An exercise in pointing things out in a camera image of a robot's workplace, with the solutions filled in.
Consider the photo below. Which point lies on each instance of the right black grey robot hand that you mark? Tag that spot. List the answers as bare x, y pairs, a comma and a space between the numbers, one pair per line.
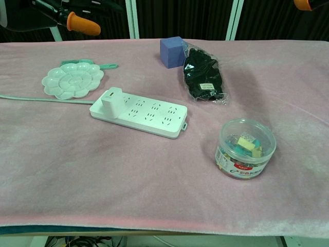
303, 3

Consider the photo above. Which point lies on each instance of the left black grey robot hand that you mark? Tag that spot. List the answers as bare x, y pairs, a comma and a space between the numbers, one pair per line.
82, 24

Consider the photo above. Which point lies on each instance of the white plug adapter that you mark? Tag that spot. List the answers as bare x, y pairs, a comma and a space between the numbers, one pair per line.
111, 103

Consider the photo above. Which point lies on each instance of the white power strip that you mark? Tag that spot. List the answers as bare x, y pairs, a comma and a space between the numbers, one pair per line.
154, 115

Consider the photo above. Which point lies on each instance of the mint green brush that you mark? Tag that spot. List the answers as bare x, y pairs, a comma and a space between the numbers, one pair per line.
108, 66

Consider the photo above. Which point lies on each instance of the white flower paint palette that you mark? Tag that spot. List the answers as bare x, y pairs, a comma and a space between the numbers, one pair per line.
72, 81

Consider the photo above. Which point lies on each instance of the purple foam cube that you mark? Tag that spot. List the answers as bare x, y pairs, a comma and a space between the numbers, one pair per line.
171, 52

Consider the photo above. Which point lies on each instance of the black gloves in plastic bag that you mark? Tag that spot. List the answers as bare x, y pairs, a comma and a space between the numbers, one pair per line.
203, 74

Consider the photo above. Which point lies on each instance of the clear jar of binder clips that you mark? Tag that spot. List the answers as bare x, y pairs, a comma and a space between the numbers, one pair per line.
244, 151

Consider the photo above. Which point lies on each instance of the pink table cloth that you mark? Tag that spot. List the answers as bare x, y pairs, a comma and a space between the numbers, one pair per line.
128, 180

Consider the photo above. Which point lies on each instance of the teal cloth under pink cloth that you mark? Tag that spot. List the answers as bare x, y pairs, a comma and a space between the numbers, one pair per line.
51, 229

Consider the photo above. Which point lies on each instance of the slanted white frame post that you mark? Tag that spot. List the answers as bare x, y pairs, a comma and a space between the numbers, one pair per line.
57, 34

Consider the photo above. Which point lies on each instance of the double white frame post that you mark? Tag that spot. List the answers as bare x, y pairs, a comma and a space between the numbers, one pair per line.
132, 18

